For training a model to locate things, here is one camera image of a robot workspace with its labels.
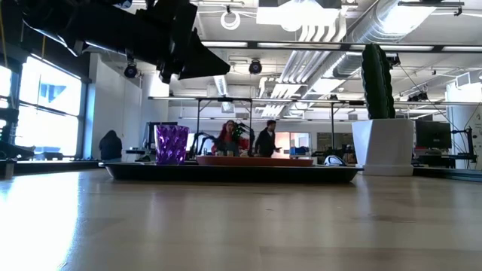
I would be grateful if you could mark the black ceiling spotlight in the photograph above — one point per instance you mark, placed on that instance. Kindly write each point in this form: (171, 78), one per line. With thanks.
(255, 67)
(130, 70)

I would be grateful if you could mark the black aluminium table frame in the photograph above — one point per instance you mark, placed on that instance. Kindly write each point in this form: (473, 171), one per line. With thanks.
(56, 166)

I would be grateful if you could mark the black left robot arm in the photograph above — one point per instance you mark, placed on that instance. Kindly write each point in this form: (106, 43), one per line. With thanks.
(94, 26)

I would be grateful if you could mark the green cactus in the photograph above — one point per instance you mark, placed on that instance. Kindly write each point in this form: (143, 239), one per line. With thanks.
(377, 83)

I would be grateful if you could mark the dark green plastic tray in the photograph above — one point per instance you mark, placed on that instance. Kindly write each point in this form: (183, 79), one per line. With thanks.
(226, 174)

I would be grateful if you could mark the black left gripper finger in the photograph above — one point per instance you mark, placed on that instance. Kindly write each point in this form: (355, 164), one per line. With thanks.
(205, 62)

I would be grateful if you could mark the purple plastic cup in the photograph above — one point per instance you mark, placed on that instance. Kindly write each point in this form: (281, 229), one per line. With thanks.
(171, 145)

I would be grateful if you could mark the black monitor stand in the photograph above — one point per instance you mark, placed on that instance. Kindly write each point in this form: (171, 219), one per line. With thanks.
(468, 143)

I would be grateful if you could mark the long ceiling light bar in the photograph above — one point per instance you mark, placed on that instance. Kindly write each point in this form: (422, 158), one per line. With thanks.
(301, 46)

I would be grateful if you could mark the silver ventilation duct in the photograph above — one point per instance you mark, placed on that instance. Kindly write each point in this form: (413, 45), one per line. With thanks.
(376, 22)

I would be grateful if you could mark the orange plastic plate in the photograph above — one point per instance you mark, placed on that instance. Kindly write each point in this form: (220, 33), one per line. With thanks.
(256, 162)

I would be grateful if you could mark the person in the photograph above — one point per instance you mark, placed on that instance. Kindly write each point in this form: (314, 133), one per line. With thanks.
(110, 146)
(266, 143)
(227, 143)

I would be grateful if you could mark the white hexagonal plant pot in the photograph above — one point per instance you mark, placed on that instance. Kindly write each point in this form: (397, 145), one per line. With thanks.
(382, 147)

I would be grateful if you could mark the black background robot arm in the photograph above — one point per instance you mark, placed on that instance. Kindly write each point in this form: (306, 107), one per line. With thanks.
(201, 139)

